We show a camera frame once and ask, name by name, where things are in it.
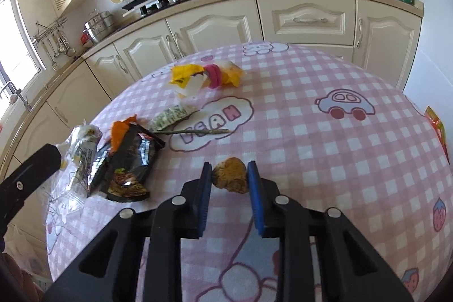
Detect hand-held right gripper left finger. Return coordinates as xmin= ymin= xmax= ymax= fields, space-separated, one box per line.
xmin=42 ymin=161 xmax=213 ymax=302

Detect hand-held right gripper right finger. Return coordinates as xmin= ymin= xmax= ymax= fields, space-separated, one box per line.
xmin=247 ymin=160 xmax=414 ymax=302

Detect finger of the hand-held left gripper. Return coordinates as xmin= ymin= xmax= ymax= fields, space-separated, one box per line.
xmin=0 ymin=144 xmax=70 ymax=228

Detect brown food scrap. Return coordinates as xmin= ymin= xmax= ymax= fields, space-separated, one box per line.
xmin=211 ymin=157 xmax=248 ymax=194

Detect clear plastic wrapper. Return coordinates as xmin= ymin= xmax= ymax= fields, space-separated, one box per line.
xmin=50 ymin=124 xmax=103 ymax=214

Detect black snack bag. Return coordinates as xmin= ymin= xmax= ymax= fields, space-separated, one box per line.
xmin=87 ymin=123 xmax=166 ymax=202

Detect green white wrapper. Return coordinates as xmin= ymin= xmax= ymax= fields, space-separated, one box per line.
xmin=149 ymin=104 xmax=199 ymax=131

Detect orange peel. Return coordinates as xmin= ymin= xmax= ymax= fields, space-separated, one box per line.
xmin=110 ymin=114 xmax=138 ymax=150

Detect yellow white wrapper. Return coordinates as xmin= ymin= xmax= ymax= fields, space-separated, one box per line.
xmin=170 ymin=64 xmax=209 ymax=99

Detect pink ring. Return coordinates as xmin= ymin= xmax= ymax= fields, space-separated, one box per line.
xmin=203 ymin=64 xmax=223 ymax=89

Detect clear yellow snack packet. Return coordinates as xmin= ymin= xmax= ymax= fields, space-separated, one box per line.
xmin=219 ymin=61 xmax=245 ymax=87

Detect round table pink checked tablecloth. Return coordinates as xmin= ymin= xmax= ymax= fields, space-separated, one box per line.
xmin=44 ymin=42 xmax=453 ymax=302

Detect metal kitchen faucet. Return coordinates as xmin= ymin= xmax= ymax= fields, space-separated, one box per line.
xmin=0 ymin=81 xmax=32 ymax=112

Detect metal slotted turner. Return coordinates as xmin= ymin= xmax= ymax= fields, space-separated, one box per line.
xmin=46 ymin=40 xmax=61 ymax=71

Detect kitchen window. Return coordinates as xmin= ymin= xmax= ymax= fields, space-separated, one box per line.
xmin=0 ymin=0 xmax=46 ymax=101

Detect metal ladle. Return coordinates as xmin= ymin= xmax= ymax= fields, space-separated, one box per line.
xmin=60 ymin=35 xmax=76 ymax=57

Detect metal utensil rack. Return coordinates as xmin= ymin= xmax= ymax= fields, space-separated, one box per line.
xmin=31 ymin=17 xmax=68 ymax=44

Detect cream base cabinets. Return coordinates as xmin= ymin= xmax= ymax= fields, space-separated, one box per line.
xmin=0 ymin=0 xmax=423 ymax=182

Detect stainless steel steamer pot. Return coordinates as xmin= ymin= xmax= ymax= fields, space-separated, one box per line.
xmin=83 ymin=10 xmax=117 ymax=44

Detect cream cabinet drawer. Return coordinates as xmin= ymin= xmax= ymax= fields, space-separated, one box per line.
xmin=257 ymin=0 xmax=357 ymax=46

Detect orange plastic bag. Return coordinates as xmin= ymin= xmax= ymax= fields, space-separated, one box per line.
xmin=425 ymin=106 xmax=450 ymax=154

